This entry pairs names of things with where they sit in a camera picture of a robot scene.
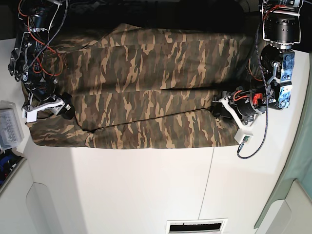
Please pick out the white slotted vent tray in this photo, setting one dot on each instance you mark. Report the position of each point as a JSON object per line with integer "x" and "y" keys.
{"x": 203, "y": 226}

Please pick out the camouflage t-shirt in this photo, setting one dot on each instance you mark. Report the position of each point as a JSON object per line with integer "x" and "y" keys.
{"x": 138, "y": 88}

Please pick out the clear plastic parts box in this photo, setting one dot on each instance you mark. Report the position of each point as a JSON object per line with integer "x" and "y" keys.
{"x": 11, "y": 134}

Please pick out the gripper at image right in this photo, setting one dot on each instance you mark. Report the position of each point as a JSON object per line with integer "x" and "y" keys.
{"x": 246, "y": 104}

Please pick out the white wrist camera, image-right arm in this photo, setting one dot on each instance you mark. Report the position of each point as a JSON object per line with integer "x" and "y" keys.
{"x": 242, "y": 136}

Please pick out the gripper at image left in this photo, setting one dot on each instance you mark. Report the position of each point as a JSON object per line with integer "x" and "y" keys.
{"x": 43, "y": 93}

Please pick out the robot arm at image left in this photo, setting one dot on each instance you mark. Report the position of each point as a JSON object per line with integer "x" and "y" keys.
{"x": 40, "y": 23}

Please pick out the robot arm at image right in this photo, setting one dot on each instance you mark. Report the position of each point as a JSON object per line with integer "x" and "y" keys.
{"x": 280, "y": 29}

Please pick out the blue items in bin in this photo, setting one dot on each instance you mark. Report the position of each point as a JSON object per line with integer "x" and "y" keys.
{"x": 8, "y": 160}

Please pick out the white wrist camera, image-left arm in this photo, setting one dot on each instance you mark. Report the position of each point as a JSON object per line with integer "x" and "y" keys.
{"x": 29, "y": 115}

